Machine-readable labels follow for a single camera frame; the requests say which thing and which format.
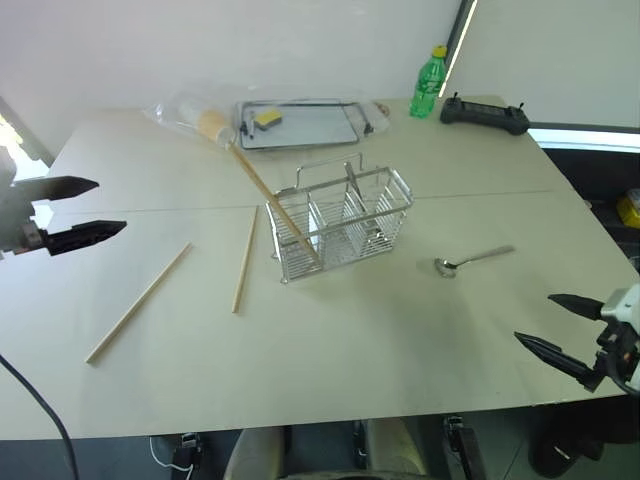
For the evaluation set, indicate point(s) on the green plastic soda bottle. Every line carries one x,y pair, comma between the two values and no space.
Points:
427,90

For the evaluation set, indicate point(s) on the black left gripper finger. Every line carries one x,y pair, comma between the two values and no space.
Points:
85,235
62,186

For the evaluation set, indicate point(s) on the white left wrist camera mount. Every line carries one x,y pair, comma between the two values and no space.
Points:
9,200

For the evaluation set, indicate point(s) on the dark rounded shape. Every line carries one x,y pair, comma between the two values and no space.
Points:
565,452

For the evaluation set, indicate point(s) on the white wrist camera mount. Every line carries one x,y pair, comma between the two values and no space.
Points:
620,302
9,200

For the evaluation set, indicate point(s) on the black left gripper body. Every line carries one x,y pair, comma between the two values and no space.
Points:
34,240

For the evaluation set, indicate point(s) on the silver metal spoon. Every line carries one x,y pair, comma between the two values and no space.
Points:
445,266

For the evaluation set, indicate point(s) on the long wooden chopstick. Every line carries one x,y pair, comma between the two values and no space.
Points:
250,172
139,302
245,260

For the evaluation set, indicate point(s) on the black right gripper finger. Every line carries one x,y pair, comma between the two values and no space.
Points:
580,305
555,352

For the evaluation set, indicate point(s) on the silver metal tray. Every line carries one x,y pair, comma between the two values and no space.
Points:
310,125

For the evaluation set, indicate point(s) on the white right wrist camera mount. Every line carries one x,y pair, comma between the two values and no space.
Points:
620,302

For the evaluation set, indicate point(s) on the yellow object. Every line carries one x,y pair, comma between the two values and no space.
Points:
629,206

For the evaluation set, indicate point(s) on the black remote controller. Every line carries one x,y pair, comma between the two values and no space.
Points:
480,115

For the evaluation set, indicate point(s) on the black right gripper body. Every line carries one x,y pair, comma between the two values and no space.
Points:
622,350

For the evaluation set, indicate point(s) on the beige chair seat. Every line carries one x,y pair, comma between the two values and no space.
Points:
260,450

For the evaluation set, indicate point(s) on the yellow sponge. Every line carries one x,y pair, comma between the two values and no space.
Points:
268,120

